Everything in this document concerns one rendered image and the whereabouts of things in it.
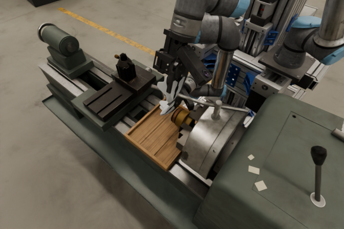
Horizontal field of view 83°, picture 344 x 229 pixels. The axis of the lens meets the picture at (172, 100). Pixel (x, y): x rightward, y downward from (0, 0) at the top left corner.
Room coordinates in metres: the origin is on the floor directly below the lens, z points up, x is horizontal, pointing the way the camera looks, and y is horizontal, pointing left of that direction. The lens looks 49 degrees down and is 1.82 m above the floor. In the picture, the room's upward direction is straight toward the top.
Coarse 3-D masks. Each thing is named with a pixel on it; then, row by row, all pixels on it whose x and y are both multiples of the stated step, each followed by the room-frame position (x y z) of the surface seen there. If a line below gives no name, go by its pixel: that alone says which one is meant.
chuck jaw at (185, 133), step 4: (184, 124) 0.47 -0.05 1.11; (180, 128) 0.46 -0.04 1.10; (184, 128) 0.45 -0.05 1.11; (188, 128) 0.45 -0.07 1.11; (192, 128) 0.45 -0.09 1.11; (180, 132) 0.42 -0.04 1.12; (184, 132) 0.43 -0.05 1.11; (188, 132) 0.43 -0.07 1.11; (180, 136) 0.42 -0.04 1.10; (184, 136) 0.40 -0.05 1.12; (180, 140) 0.39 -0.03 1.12; (184, 140) 0.39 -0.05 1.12; (176, 144) 0.38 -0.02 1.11; (180, 144) 0.37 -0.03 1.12; (180, 148) 0.36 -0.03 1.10; (184, 152) 0.34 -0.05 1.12; (184, 156) 0.33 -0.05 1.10
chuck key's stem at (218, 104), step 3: (216, 102) 0.42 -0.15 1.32; (219, 102) 0.42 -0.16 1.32; (216, 105) 0.41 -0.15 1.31; (219, 105) 0.41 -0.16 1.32; (216, 108) 0.41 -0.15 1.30; (219, 108) 0.41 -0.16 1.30; (213, 111) 0.42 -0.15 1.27; (216, 111) 0.41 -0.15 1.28; (219, 111) 0.41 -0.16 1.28; (216, 114) 0.41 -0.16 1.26; (213, 117) 0.42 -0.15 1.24; (216, 117) 0.41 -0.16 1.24
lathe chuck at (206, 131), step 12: (204, 120) 0.41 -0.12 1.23; (228, 120) 0.40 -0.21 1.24; (192, 132) 0.37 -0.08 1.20; (204, 132) 0.37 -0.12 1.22; (216, 132) 0.36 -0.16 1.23; (192, 144) 0.34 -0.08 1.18; (204, 144) 0.33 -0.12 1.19; (192, 156) 0.31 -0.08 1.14; (204, 156) 0.30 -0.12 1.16; (192, 168) 0.29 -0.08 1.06
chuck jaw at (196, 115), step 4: (208, 100) 0.54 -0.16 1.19; (200, 108) 0.52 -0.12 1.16; (204, 108) 0.51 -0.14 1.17; (192, 112) 0.52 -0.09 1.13; (196, 112) 0.51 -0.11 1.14; (200, 112) 0.51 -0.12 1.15; (192, 116) 0.50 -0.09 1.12; (196, 116) 0.50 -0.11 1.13; (200, 116) 0.49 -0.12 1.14; (196, 120) 0.49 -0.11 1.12
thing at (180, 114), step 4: (180, 108) 0.56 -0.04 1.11; (176, 112) 0.53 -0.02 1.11; (180, 112) 0.53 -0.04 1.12; (184, 112) 0.53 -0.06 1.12; (188, 112) 0.52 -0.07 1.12; (172, 116) 0.52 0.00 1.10; (176, 116) 0.52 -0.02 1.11; (180, 116) 0.51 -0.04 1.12; (184, 116) 0.50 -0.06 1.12; (188, 116) 0.51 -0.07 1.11; (172, 120) 0.51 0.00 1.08; (176, 120) 0.50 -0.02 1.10; (180, 120) 0.49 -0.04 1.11; (184, 120) 0.49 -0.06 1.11; (188, 120) 0.49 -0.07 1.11; (192, 120) 0.52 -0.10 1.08; (176, 124) 0.49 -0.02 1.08; (180, 124) 0.48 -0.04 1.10; (188, 124) 0.47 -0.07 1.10; (192, 124) 0.50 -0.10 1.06
